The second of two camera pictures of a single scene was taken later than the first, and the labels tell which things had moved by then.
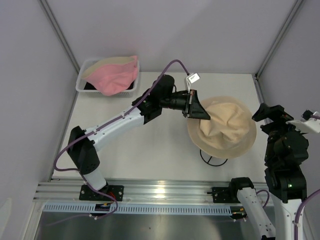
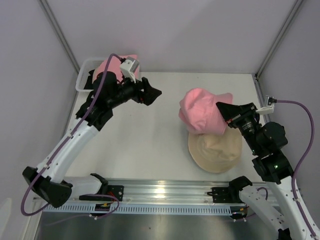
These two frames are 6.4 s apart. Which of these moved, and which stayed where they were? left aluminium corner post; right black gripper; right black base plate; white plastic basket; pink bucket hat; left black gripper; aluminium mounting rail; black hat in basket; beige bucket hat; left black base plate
Moved: beige bucket hat; pink bucket hat; left black gripper; right black gripper
Stayed: black hat in basket; right black base plate; left black base plate; aluminium mounting rail; left aluminium corner post; white plastic basket
